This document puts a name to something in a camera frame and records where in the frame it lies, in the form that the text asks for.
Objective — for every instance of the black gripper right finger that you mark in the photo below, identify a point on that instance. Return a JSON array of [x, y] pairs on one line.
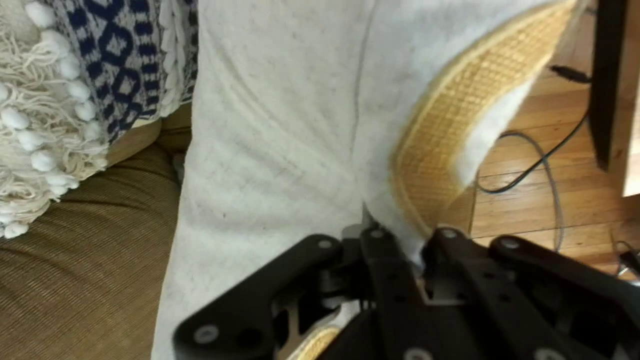
[[521, 292]]

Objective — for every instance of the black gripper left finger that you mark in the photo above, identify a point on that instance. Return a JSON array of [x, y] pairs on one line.
[[266, 301]]

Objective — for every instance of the brown and yellow wavy pillow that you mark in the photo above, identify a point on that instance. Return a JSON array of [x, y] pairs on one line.
[[292, 132]]

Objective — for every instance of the brown fabric sofa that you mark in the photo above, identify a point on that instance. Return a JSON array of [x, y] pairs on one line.
[[87, 267]]

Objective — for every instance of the white and blue woven pillow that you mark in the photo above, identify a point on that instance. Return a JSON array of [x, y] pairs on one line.
[[72, 87]]

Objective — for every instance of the light wooden board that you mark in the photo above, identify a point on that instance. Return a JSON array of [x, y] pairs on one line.
[[632, 147]]

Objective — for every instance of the black furniture leg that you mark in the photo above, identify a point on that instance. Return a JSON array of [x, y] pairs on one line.
[[609, 72]]

